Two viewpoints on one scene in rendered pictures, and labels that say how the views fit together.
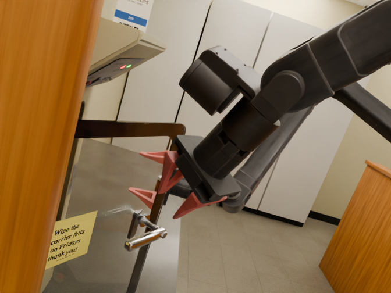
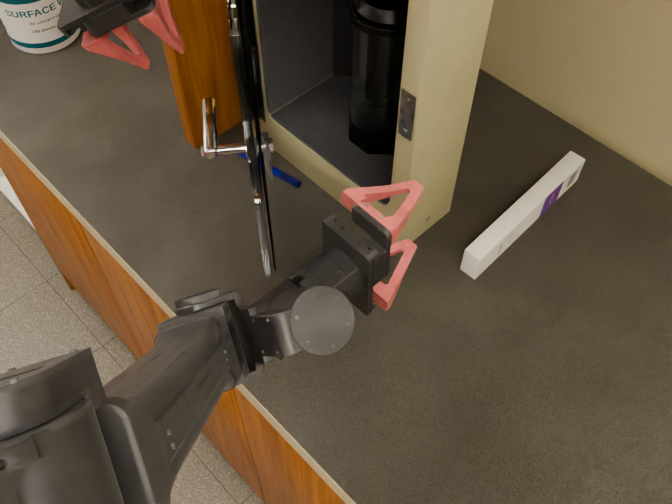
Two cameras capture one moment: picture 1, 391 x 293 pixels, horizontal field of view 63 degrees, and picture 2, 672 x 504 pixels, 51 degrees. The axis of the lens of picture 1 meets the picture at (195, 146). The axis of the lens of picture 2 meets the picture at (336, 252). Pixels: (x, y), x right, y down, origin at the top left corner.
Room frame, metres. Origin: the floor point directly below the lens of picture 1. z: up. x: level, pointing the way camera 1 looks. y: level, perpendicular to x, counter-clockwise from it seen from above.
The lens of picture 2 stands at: (1.02, -0.22, 1.78)
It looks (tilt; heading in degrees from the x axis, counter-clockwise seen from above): 54 degrees down; 142
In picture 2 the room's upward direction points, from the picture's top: straight up
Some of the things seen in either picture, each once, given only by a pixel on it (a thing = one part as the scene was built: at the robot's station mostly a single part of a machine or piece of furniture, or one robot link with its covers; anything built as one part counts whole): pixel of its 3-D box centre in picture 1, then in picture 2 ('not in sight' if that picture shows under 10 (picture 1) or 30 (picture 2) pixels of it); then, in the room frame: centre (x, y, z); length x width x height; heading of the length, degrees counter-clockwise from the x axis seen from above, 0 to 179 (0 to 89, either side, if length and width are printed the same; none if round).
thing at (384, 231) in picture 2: not in sight; (384, 219); (0.72, 0.08, 1.24); 0.09 x 0.07 x 0.07; 95
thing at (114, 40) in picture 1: (111, 63); not in sight; (0.46, 0.15, 1.46); 0.32 x 0.12 x 0.10; 6
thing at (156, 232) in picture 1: (140, 232); (224, 128); (0.48, 0.04, 1.20); 0.10 x 0.05 x 0.03; 149
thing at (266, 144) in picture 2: not in sight; (265, 156); (0.53, 0.06, 1.18); 0.02 x 0.02 x 0.06; 59
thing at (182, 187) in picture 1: (179, 185); (331, 281); (0.73, 0.01, 1.21); 0.07 x 0.07 x 0.10; 5
